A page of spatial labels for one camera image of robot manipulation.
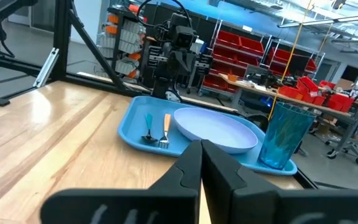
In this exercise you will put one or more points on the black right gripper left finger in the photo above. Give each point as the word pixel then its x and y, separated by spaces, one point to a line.
pixel 129 208

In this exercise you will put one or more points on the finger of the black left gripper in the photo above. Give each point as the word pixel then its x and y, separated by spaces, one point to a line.
pixel 176 68
pixel 186 68

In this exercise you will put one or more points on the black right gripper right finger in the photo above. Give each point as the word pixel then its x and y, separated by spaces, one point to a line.
pixel 275 208

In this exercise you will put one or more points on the pale lavender plate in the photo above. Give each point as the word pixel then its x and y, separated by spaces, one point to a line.
pixel 213 127

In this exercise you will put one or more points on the teal faceted plastic cup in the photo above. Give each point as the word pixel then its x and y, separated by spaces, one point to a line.
pixel 283 137

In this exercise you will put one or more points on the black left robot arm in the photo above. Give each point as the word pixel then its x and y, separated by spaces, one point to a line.
pixel 162 87

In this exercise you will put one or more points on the blue plastic tray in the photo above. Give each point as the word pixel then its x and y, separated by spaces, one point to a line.
pixel 135 124

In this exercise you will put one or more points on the rack of white orange parts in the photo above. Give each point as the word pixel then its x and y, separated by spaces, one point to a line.
pixel 126 37

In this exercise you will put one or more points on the red bin shelf rack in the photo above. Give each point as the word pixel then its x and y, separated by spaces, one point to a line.
pixel 228 53
pixel 280 56

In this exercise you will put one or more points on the wooden top workbench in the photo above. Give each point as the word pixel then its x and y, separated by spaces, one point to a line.
pixel 259 90

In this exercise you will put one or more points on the black equipment on workbench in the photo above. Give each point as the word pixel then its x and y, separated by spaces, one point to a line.
pixel 266 79

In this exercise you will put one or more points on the red storage bin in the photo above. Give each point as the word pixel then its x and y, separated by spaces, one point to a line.
pixel 339 102
pixel 308 84
pixel 289 92

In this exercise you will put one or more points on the long ceiling light bar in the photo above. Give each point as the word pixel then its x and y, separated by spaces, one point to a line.
pixel 322 21

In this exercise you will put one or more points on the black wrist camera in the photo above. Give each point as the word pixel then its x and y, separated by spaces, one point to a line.
pixel 185 36

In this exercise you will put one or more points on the black aluminium rig frame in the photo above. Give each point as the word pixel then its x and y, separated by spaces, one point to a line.
pixel 62 37

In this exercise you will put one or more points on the silver metal bracket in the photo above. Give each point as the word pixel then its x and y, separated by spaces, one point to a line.
pixel 47 67

